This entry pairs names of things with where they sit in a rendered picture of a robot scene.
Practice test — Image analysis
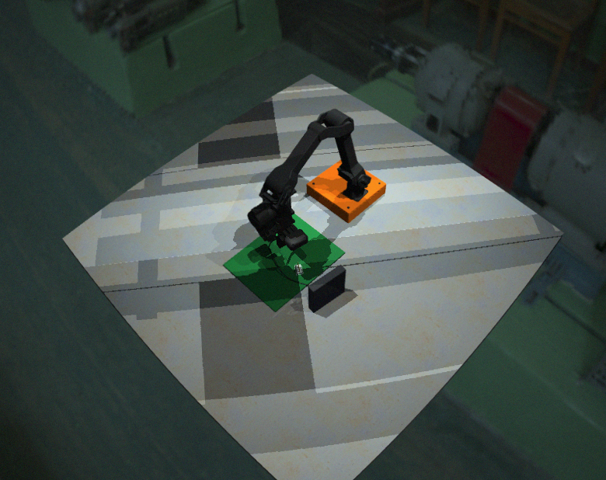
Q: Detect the green circuit board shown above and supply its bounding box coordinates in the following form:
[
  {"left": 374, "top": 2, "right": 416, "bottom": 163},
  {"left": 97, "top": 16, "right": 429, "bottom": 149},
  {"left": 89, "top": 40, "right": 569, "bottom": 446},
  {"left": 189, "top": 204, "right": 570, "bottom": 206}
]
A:
[{"left": 223, "top": 214, "right": 345, "bottom": 312}]

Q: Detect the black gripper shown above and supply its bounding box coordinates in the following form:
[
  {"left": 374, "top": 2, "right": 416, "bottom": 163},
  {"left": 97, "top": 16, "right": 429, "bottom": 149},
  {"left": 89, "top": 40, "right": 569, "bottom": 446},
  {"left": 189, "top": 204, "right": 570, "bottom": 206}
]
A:
[{"left": 274, "top": 208, "right": 308, "bottom": 251}]

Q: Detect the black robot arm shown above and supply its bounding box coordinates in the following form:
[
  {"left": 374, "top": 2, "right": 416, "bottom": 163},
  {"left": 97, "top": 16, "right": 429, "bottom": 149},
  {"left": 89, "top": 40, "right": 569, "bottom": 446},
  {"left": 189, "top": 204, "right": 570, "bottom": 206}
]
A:
[{"left": 248, "top": 109, "right": 371, "bottom": 242}]

